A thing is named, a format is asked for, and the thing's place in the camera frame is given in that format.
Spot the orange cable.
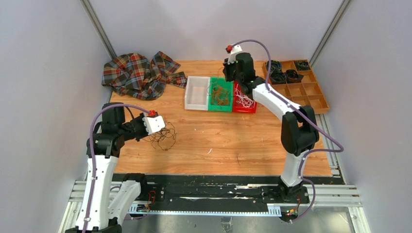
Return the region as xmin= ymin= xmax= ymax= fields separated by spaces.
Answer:
xmin=209 ymin=67 xmax=232 ymax=107

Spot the black cable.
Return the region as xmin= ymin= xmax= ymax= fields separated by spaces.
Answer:
xmin=141 ymin=121 xmax=178 ymax=151

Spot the white cable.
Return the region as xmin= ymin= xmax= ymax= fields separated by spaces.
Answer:
xmin=234 ymin=86 xmax=257 ymax=109

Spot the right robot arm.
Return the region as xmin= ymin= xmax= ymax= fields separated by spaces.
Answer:
xmin=223 ymin=52 xmax=319 ymax=202

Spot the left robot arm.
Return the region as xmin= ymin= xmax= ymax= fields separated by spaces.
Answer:
xmin=66 ymin=102 xmax=165 ymax=233

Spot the green plastic bin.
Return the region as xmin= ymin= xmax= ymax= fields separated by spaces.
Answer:
xmin=208 ymin=77 xmax=233 ymax=112

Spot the red plastic bin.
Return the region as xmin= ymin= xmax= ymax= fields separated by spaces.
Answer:
xmin=232 ymin=81 xmax=257 ymax=114

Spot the white plastic bin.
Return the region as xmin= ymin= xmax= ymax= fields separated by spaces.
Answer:
xmin=184 ymin=76 xmax=210 ymax=111

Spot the black coiled roll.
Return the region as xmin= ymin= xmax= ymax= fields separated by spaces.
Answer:
xmin=265 ymin=60 xmax=282 ymax=74
xmin=270 ymin=70 xmax=287 ymax=85
xmin=294 ymin=60 xmax=311 ymax=71
xmin=285 ymin=69 xmax=304 ymax=83

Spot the plaid cloth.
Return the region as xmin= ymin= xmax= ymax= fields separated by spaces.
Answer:
xmin=101 ymin=51 xmax=188 ymax=100

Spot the wooden compartment tray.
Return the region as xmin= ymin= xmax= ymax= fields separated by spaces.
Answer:
xmin=262 ymin=60 xmax=330 ymax=114

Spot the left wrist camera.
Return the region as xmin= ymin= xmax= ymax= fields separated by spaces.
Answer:
xmin=143 ymin=110 xmax=166 ymax=135

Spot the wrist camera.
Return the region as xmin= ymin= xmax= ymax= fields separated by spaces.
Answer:
xmin=225 ymin=44 xmax=243 ymax=65
xmin=143 ymin=110 xmax=166 ymax=135

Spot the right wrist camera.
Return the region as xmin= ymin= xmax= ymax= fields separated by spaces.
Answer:
xmin=225 ymin=44 xmax=243 ymax=65

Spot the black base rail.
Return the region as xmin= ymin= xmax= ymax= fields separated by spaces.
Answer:
xmin=129 ymin=174 xmax=361 ymax=220

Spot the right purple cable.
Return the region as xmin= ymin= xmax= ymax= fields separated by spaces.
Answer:
xmin=231 ymin=39 xmax=344 ymax=222

